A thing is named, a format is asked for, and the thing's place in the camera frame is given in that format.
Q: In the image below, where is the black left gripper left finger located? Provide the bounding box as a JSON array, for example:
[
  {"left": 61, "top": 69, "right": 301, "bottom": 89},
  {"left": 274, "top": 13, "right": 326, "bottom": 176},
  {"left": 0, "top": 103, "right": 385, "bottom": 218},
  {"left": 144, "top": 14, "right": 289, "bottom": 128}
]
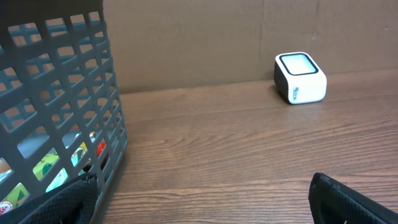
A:
[{"left": 1, "top": 172, "right": 99, "bottom": 224}]

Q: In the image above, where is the orange noodle packet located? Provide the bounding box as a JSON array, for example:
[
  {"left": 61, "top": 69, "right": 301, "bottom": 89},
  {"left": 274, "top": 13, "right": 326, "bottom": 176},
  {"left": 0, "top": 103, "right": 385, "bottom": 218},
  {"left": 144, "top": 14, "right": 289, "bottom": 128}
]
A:
[{"left": 96, "top": 141, "right": 106, "bottom": 157}]

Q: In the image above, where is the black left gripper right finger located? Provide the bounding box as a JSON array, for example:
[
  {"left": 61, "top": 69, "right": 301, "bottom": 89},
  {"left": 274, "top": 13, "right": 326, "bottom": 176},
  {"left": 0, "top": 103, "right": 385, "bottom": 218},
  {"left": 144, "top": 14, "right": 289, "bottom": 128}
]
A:
[{"left": 308, "top": 172, "right": 397, "bottom": 224}]

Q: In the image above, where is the white barcode scanner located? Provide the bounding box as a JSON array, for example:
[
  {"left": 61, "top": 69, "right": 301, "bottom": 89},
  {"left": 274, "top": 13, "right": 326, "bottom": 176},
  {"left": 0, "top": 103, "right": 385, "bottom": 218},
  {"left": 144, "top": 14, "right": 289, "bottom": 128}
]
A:
[{"left": 274, "top": 52, "right": 327, "bottom": 105}]

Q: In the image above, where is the dark grey plastic basket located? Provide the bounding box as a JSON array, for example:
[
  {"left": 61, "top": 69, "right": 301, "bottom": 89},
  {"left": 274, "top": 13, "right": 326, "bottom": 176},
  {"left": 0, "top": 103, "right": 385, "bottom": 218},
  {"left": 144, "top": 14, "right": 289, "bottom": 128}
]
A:
[{"left": 1, "top": 0, "right": 128, "bottom": 223}]

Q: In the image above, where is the green yellow snack packet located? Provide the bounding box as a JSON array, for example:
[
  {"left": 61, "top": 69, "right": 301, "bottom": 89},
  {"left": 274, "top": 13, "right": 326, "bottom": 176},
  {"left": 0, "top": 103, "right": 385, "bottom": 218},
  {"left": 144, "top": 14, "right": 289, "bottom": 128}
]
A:
[{"left": 1, "top": 142, "right": 87, "bottom": 215}]

